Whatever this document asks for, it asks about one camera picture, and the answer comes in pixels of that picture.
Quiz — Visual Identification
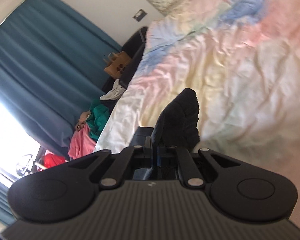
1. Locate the green garment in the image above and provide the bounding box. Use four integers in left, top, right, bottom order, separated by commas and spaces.
86, 99, 110, 142

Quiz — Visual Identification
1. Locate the brown paper bag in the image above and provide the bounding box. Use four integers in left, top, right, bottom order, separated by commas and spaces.
104, 51, 131, 80

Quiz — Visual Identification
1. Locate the pink garment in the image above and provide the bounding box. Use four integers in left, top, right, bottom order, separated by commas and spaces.
68, 124, 96, 159

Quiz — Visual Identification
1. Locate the wall socket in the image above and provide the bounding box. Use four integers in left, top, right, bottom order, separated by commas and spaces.
133, 9, 147, 22

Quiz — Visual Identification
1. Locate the white cloth on chair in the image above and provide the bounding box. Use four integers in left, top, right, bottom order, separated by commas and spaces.
100, 79, 126, 101

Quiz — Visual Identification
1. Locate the black armchair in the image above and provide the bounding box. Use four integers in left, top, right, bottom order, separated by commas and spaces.
101, 26, 148, 93

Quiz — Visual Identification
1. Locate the teal curtain right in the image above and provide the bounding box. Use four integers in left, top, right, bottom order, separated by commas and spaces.
0, 0, 123, 227

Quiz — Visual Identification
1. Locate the pastel bed sheet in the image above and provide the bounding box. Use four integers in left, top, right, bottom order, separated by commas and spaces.
95, 0, 300, 227

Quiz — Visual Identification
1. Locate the black sweater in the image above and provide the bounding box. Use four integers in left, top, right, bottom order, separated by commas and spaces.
132, 87, 201, 181

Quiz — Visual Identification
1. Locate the tan garment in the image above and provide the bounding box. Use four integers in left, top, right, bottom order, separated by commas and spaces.
75, 111, 91, 131

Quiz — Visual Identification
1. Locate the red garment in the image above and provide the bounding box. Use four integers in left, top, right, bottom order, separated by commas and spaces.
38, 153, 66, 170

